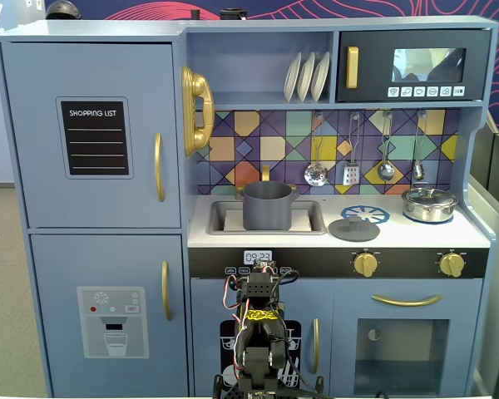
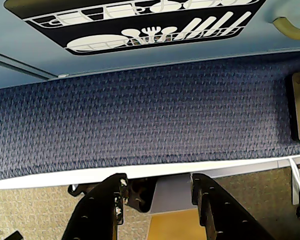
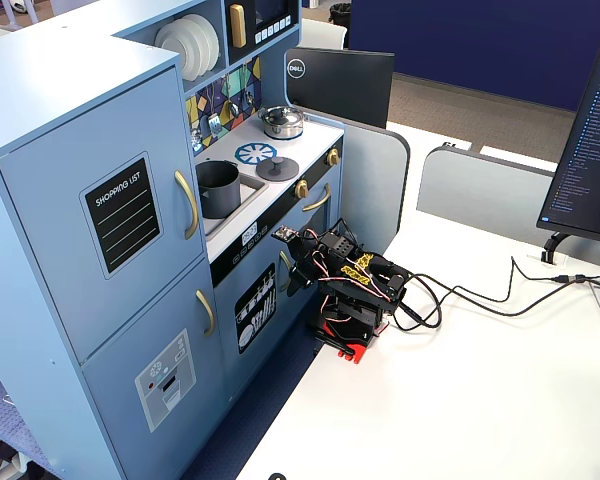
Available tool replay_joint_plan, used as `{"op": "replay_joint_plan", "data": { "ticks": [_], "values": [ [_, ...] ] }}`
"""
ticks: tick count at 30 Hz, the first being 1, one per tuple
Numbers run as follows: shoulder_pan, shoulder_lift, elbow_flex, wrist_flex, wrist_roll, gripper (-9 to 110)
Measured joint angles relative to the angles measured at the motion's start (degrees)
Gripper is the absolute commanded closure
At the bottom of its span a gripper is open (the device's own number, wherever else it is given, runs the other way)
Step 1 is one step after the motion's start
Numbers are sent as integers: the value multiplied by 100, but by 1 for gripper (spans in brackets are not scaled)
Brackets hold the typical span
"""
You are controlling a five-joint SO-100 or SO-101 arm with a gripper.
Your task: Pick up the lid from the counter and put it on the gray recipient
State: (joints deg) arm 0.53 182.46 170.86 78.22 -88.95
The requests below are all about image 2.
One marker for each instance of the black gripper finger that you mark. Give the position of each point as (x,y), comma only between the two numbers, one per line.
(222,215)
(97,215)

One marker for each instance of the black clamp hook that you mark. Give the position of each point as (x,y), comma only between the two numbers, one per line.
(77,189)

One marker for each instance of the yellow wooden panel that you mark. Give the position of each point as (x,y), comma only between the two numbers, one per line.
(175,226)

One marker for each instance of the gray plastic block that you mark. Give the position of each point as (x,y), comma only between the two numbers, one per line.
(170,195)

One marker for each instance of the blue woven mat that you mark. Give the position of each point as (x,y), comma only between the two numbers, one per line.
(150,168)

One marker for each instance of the small black object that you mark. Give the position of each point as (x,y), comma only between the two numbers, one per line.
(13,236)

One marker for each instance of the blue toy kitchen door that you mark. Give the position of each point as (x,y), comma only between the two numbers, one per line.
(165,58)

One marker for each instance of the black white dish rack sticker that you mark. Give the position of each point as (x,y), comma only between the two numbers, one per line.
(110,30)

